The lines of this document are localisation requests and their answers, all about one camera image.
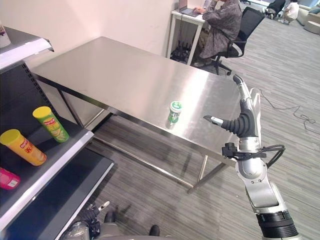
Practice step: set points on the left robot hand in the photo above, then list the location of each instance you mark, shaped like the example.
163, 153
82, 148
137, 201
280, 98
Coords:
92, 214

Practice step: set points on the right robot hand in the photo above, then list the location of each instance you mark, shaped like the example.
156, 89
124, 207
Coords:
247, 122

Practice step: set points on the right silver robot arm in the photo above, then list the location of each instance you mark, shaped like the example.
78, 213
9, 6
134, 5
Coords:
260, 190

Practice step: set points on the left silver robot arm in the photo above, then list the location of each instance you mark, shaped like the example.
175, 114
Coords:
80, 231

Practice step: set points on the dark left robot foot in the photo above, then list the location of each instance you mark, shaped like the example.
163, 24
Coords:
110, 217

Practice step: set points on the dark robot foot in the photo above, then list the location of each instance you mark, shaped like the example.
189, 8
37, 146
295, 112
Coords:
110, 217
155, 230

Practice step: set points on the black wrist clamp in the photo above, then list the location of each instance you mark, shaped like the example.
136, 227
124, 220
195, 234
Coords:
231, 150

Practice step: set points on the grey robot torso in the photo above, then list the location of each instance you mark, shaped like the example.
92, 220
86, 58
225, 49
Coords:
135, 236

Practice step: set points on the black shelf unit white edges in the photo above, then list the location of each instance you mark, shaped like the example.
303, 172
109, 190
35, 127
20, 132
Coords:
62, 160

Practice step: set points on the dark right robot foot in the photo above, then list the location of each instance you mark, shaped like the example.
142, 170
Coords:
155, 230

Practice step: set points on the green gum bottle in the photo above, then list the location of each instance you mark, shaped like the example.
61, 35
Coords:
174, 115

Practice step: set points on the pink chips can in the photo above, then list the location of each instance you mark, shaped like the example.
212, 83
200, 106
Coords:
7, 179

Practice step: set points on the black office chair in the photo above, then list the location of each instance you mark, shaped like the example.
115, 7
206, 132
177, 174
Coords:
246, 27

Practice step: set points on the black equipment under desk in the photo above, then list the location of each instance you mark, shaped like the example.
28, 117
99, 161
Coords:
180, 52

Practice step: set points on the green chips can yellow lid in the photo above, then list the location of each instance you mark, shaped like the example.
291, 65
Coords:
52, 125

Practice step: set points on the person seated at desk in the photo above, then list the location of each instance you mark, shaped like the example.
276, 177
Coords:
221, 27

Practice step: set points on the white desk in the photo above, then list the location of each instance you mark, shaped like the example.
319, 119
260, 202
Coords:
192, 21

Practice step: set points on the black chair with wheels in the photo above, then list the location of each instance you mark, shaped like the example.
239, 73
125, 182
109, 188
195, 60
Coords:
275, 7

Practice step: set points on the crouching person in white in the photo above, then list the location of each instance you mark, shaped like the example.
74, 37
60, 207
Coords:
291, 11

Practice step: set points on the beige sofa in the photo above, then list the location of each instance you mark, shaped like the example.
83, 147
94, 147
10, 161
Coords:
312, 18

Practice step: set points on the stainless steel table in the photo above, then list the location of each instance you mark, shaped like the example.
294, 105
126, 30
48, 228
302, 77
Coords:
130, 82

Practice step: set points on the grey laptop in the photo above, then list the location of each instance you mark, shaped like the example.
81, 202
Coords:
188, 10

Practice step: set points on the white cup purple print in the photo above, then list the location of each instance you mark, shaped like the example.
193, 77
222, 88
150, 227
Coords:
3, 37

